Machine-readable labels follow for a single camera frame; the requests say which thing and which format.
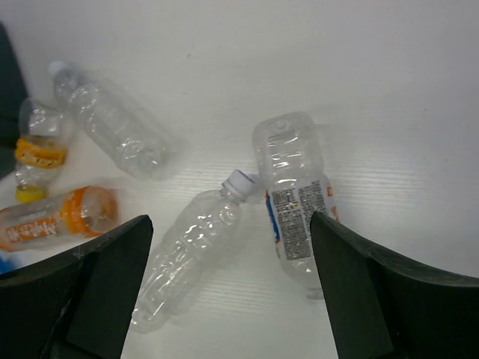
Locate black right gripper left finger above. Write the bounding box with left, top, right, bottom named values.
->
left=1, top=215, right=153, bottom=358

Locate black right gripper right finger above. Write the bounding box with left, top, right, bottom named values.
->
left=310, top=212, right=478, bottom=358

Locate orange label tea bottle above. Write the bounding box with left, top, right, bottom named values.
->
left=1, top=185, right=119, bottom=252

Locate clear bottle white cap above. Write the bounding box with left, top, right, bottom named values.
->
left=130, top=170, right=257, bottom=334

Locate small bottle yellow cap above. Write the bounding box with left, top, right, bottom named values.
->
left=14, top=98, right=72, bottom=203

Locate clear ribbed plastic bottle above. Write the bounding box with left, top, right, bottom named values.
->
left=48, top=61, right=174, bottom=180

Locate clear bottle printed label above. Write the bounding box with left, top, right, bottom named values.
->
left=252, top=112, right=339, bottom=300

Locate dark green plastic bin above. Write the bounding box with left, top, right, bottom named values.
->
left=0, top=24, right=28, bottom=179

